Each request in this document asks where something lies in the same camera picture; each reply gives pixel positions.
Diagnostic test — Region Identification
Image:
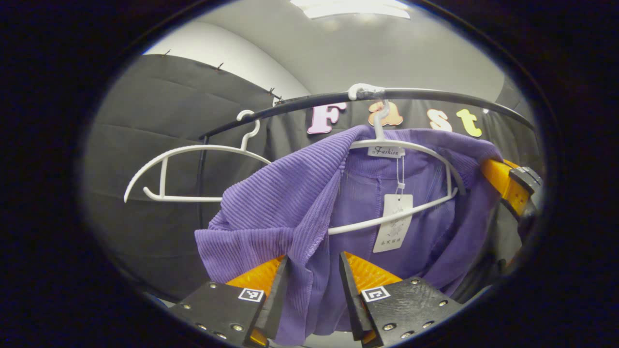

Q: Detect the purple ribbed jacket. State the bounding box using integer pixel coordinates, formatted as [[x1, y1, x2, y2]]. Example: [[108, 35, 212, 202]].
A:
[[194, 125, 503, 346]]

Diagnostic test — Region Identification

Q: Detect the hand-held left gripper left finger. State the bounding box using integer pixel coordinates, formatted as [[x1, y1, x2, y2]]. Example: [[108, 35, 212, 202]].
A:
[[168, 255, 292, 348]]

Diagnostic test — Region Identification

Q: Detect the ceiling light panel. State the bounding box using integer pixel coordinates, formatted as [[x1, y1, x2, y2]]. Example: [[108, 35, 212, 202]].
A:
[[290, 0, 411, 20]]

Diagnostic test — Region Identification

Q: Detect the white plastic clothes hanger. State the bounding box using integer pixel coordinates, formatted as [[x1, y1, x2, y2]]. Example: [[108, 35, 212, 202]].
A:
[[328, 83, 467, 236], [124, 110, 272, 203]]

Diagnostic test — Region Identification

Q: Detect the black metal clothes rack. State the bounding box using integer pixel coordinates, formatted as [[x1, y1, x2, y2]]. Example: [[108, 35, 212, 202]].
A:
[[196, 87, 536, 230]]

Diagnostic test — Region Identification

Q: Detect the black backdrop cloth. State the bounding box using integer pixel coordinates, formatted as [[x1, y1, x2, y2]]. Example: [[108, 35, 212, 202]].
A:
[[82, 53, 545, 303]]

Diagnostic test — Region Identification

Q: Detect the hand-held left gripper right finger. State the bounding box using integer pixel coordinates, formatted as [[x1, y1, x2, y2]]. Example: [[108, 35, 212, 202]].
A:
[[339, 250, 464, 348]]

